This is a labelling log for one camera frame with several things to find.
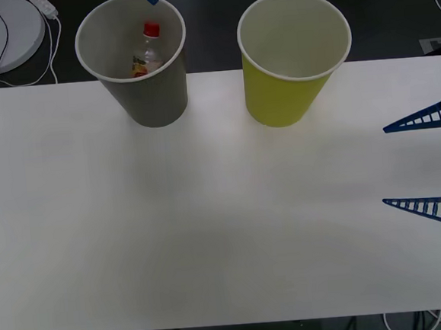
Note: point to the white power strip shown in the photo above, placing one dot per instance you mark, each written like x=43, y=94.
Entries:
x=44, y=5

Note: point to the grey plastic bin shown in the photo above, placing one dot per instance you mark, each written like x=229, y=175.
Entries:
x=150, y=101

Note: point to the grey marker board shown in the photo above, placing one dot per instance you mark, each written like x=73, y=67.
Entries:
x=438, y=44

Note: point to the clear bottle with red cap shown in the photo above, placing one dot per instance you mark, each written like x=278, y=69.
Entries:
x=152, y=52

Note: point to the yellow-green plastic bin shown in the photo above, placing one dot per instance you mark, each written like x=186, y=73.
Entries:
x=276, y=99

